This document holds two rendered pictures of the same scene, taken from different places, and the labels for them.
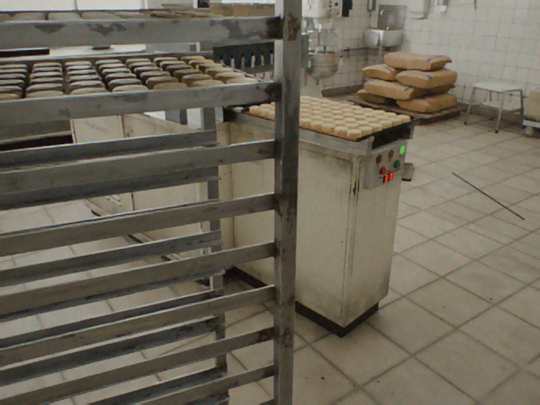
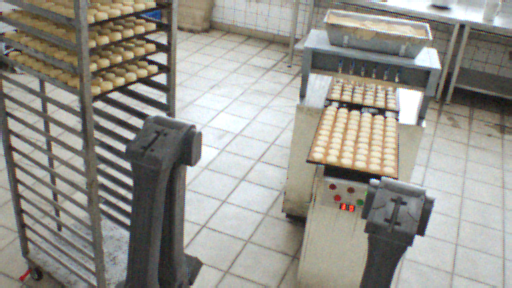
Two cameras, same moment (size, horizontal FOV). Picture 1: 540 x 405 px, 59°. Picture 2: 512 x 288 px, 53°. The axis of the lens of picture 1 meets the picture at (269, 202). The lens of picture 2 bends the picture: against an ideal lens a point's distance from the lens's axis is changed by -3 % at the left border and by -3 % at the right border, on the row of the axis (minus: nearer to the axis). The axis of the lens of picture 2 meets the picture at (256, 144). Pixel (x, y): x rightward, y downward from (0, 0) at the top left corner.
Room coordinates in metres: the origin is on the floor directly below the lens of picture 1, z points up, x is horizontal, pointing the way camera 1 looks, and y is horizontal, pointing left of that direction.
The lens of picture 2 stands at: (0.25, -1.79, 2.08)
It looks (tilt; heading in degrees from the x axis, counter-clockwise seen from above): 29 degrees down; 55
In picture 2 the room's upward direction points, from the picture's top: 6 degrees clockwise
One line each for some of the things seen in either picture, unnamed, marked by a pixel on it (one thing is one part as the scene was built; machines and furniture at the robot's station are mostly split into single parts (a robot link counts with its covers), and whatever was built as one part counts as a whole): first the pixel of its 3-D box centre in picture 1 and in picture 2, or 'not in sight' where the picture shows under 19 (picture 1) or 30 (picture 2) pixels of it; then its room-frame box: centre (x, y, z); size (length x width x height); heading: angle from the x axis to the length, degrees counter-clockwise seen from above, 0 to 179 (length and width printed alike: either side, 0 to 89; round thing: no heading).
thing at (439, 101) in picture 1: (427, 101); not in sight; (5.64, -1.87, 0.19); 0.72 x 0.42 x 0.15; 130
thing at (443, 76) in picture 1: (428, 76); not in sight; (5.63, -1.83, 0.47); 0.72 x 0.42 x 0.17; 131
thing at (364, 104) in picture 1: (405, 108); not in sight; (5.87, -1.68, 0.06); 1.20 x 0.80 x 0.11; 38
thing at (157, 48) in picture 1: (232, 73); (367, 76); (2.34, 0.17, 1.01); 0.72 x 0.33 x 0.34; 135
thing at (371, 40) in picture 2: (231, 19); (375, 35); (2.34, 0.17, 1.25); 0.56 x 0.29 x 0.14; 135
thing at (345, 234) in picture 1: (309, 212); (343, 208); (1.98, -0.18, 0.45); 0.70 x 0.34 x 0.90; 45
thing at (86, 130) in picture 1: (182, 167); (353, 131); (2.68, 0.51, 0.42); 1.28 x 0.72 x 0.84; 45
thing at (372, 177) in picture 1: (386, 164); (349, 196); (1.73, -0.44, 0.77); 0.24 x 0.04 x 0.14; 135
